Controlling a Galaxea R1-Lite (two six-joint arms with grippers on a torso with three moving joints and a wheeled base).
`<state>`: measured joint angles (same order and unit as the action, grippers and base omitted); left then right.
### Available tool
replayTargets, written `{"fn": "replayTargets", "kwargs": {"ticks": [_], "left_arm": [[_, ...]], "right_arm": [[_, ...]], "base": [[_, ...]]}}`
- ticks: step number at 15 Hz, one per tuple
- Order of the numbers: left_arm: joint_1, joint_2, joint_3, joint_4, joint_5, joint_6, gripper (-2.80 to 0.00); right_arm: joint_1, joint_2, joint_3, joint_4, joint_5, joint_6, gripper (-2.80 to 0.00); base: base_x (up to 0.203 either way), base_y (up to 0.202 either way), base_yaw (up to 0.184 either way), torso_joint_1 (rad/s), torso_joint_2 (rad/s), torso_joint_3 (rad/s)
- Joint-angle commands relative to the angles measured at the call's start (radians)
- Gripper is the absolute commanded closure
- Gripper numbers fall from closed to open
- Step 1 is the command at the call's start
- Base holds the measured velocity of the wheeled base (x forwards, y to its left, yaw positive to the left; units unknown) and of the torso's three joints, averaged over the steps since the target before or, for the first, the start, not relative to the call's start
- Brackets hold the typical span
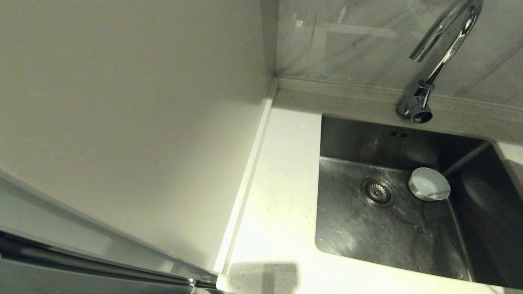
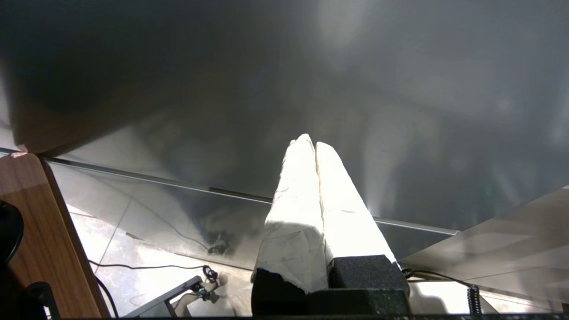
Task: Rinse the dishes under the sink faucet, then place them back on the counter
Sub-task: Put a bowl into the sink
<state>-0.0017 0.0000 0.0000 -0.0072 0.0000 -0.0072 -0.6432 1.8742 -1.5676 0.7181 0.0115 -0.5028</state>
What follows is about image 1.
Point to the light blue bowl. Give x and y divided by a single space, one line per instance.
429 184

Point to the stainless steel sink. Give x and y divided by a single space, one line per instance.
367 241

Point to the round metal drain strainer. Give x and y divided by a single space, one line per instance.
378 192

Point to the white tall cabinet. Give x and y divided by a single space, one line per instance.
122 102

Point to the chrome gooseneck faucet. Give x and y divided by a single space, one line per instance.
443 61

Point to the grey appliance door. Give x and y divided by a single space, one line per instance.
61 277

